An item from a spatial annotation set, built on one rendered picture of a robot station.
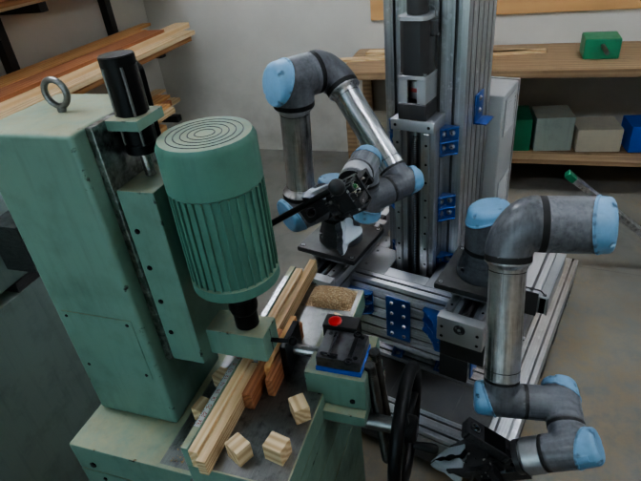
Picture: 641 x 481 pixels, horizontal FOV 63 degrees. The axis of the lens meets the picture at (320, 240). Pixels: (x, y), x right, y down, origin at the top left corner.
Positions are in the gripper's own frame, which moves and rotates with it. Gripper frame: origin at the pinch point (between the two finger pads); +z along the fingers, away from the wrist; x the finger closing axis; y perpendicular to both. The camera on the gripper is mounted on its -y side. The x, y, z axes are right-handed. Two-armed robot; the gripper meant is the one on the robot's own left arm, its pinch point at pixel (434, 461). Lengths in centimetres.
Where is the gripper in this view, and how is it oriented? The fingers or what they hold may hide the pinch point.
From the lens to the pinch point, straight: 133.6
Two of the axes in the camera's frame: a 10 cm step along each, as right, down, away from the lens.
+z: -7.7, 3.5, 5.3
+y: 5.6, 7.7, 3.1
